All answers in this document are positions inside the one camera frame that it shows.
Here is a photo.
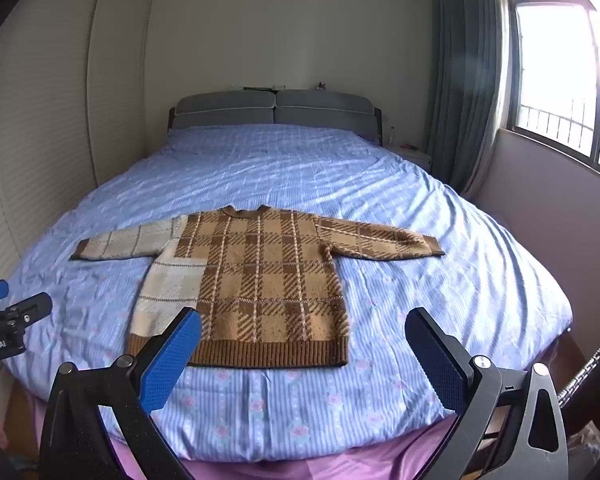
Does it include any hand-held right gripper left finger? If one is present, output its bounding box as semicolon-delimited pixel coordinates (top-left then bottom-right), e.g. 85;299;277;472
39;306;202;480

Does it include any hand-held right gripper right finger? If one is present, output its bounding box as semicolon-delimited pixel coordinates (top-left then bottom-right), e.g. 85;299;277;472
404;306;571;480

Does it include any brown plaid knit sweater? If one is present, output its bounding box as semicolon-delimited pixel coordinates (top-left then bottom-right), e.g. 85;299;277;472
69;204;446;370

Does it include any white louvered wardrobe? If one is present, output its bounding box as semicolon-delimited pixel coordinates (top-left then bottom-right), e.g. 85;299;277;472
0;0;155;311

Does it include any white nightstand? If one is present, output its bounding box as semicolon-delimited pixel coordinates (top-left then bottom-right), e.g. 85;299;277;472
384;142;433;173

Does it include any blue striped floral bed cover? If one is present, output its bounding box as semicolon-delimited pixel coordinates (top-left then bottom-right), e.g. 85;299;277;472
0;125;573;461

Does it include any grey padded headboard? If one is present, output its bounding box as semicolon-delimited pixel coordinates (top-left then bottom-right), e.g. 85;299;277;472
169;89;383;147

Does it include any grey-green curtain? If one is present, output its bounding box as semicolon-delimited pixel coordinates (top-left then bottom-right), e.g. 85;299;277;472
426;0;511;196

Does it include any window with railing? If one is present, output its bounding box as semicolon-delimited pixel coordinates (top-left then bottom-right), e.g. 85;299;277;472
505;0;600;181

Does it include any braided cable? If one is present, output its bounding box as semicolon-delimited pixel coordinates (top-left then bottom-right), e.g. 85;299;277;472
557;324;600;406

